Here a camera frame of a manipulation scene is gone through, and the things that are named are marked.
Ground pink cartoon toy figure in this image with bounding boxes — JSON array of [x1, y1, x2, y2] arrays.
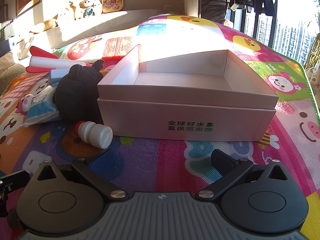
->
[[15, 94, 34, 115]]

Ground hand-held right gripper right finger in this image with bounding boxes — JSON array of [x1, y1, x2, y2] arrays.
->
[[196, 149, 288, 202]]

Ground patterned cloth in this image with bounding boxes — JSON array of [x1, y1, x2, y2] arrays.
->
[[309, 64, 320, 95]]

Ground cream cushion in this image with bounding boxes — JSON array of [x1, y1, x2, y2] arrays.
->
[[0, 51, 28, 85]]

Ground white foam rocket red fins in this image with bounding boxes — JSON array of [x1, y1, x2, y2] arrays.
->
[[26, 46, 94, 74]]

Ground black plush toy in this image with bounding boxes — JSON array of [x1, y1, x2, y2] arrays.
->
[[54, 59, 105, 125]]

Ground beige sofa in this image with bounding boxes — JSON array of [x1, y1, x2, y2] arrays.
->
[[0, 9, 185, 63]]

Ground red picture book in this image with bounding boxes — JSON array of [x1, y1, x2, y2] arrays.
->
[[102, 0, 124, 14]]

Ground white bottle with red cap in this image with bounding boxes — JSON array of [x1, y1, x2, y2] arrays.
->
[[74, 121, 113, 148]]

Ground green palm plant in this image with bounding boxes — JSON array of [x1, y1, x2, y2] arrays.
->
[[304, 17, 320, 68]]

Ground long brown plush toy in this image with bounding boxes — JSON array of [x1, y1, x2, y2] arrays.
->
[[29, 19, 57, 34]]

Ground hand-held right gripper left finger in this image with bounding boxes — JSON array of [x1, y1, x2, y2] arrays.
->
[[37, 148, 127, 201]]

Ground colourful cartoon play mat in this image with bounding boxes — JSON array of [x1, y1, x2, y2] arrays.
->
[[0, 14, 320, 240]]

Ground cream plush toy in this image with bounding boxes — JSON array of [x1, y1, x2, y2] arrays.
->
[[69, 1, 84, 20], [54, 7, 70, 23]]

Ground blue foam block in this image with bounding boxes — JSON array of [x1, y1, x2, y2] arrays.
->
[[50, 69, 72, 84]]

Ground pale cardboard box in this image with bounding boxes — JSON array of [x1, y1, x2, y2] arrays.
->
[[97, 44, 279, 142]]

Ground plush doll with red hat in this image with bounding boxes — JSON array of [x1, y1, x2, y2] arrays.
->
[[80, 0, 97, 18]]

